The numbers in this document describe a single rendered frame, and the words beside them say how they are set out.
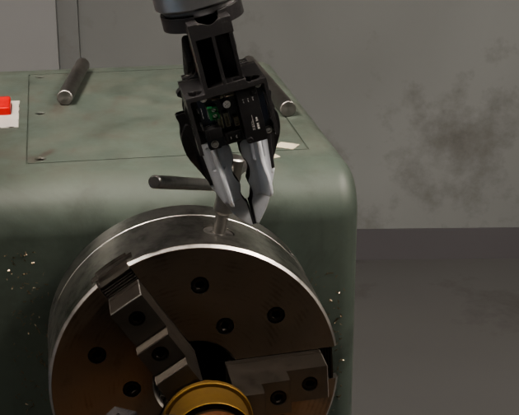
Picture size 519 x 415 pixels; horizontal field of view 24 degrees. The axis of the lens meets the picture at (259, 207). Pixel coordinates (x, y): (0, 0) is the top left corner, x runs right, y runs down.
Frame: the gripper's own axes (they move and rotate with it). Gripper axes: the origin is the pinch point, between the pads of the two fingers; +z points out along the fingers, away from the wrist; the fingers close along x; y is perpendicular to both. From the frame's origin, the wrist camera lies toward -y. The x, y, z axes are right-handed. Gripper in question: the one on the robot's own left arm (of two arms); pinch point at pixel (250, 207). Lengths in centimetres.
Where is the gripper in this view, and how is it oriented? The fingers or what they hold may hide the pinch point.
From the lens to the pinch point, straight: 111.8
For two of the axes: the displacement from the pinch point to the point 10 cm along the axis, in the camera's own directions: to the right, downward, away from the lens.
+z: 2.3, 9.0, 3.7
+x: 9.6, -2.7, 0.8
